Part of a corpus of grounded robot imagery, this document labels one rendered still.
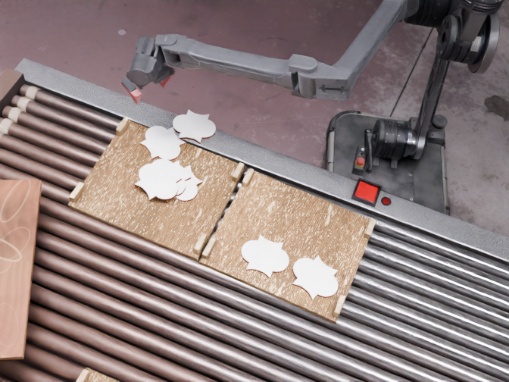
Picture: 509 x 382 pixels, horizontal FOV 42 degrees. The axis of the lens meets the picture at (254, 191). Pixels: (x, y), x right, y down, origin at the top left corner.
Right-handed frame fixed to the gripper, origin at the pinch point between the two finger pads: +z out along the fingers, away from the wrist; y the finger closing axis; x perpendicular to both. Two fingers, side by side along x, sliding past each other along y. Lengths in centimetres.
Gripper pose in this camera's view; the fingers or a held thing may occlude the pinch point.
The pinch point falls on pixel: (149, 92)
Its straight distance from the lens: 195.9
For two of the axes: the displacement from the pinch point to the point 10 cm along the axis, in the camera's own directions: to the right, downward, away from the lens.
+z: -0.9, 5.3, 8.4
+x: -6.9, -6.5, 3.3
